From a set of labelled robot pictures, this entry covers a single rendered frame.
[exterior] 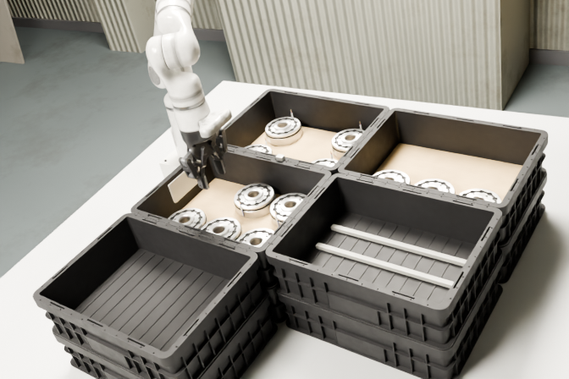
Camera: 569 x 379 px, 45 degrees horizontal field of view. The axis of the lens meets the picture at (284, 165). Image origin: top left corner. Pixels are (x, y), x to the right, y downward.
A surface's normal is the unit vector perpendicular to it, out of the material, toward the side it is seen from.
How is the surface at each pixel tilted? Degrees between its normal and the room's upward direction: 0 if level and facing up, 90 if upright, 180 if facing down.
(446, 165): 0
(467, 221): 90
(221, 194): 0
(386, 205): 90
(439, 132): 90
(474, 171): 0
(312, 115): 90
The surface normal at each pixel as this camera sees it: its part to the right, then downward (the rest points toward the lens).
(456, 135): -0.54, 0.56
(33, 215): -0.19, -0.81
